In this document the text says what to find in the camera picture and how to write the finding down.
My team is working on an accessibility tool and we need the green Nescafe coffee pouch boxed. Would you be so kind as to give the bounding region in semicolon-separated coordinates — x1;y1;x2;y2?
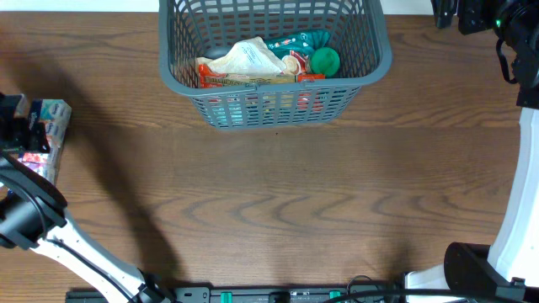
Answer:
264;29;331;75

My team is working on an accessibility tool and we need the grey plastic basket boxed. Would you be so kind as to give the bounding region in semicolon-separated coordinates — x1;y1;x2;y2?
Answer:
158;0;392;130

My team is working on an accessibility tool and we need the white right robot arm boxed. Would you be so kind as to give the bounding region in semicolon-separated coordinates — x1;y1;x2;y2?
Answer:
398;0;538;302

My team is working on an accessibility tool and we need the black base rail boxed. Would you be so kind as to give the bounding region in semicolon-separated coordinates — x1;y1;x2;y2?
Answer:
65;282;401;303

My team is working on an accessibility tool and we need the mint green wipes packet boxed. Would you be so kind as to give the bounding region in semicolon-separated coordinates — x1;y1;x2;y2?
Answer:
210;104;244;127

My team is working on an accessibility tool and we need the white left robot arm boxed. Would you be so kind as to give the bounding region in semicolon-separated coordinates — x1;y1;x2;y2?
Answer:
1;94;176;302

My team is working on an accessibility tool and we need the red spaghetti packet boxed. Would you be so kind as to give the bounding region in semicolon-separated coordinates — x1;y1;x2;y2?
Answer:
198;64;326;88

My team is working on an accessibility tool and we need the beige powder pouch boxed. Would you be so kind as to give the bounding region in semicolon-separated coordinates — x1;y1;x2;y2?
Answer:
196;37;287;76

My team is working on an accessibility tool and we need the green lid jar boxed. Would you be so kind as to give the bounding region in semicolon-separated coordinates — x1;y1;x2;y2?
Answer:
308;47;340;77

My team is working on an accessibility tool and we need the Kleenex tissue multipack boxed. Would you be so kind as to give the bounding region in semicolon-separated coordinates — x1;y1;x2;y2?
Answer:
18;99;72;185

